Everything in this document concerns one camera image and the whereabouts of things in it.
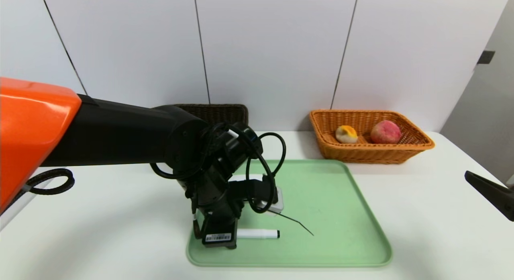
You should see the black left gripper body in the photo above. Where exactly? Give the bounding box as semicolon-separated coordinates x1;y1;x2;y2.
202;205;238;248

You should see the white marker with black caps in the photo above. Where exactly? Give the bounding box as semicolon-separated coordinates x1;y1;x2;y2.
237;229;280;239

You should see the white bun with orange top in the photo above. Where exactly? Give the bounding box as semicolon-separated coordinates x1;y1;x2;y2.
336;125;359;144

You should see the red peach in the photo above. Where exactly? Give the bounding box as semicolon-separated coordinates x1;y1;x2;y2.
370;120;403;145

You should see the dark brown wicker basket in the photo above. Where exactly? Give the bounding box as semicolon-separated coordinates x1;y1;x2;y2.
173;104;249;126

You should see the orange wicker basket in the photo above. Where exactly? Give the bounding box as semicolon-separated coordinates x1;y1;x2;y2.
309;109;436;165

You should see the thin black zip tie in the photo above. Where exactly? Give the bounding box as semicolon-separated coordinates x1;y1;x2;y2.
268;209;315;236

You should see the light green plastic tray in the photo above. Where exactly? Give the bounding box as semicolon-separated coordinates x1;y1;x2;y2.
186;159;393;268

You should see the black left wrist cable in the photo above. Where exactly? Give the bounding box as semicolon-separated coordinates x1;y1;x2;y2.
244;131;287;215

